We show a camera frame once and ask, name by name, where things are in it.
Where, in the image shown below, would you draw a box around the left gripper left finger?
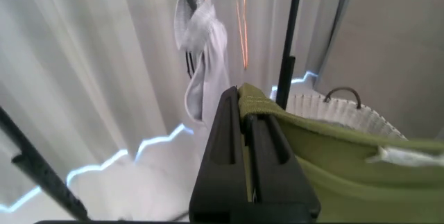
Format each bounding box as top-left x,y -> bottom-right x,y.
189,85 -> 249,223

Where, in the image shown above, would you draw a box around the white laundry basket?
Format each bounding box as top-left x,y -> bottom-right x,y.
270,87 -> 407,141

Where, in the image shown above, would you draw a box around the green garment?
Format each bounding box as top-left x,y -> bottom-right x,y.
237,82 -> 444,223

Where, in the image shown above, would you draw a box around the white curtain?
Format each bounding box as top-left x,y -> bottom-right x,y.
0,0 -> 358,214

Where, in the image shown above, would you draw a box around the black clothes rack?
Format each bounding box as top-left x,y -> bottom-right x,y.
0,0 -> 305,222

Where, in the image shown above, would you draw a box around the pale grey shorts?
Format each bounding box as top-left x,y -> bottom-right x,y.
173,0 -> 232,131

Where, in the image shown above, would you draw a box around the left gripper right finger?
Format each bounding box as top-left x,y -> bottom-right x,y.
244,113 -> 322,223

